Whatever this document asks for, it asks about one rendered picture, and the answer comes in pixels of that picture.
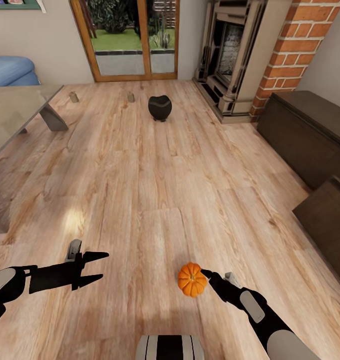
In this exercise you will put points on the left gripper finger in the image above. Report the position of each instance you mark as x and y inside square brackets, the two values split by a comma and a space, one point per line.
[92, 256]
[89, 279]

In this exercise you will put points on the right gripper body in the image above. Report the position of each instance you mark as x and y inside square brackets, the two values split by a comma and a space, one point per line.
[221, 286]

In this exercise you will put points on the pumpkin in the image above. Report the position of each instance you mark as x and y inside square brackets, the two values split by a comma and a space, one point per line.
[191, 280]

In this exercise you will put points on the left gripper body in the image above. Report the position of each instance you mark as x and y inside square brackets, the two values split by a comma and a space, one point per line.
[66, 273]

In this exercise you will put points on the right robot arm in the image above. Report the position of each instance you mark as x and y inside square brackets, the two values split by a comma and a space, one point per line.
[275, 335]

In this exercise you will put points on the cauldron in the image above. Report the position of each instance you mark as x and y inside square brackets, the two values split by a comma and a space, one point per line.
[159, 107]

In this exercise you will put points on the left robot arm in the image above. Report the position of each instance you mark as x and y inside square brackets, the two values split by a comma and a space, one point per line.
[13, 279]

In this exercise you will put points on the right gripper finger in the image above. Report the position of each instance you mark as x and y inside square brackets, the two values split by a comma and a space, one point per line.
[207, 273]

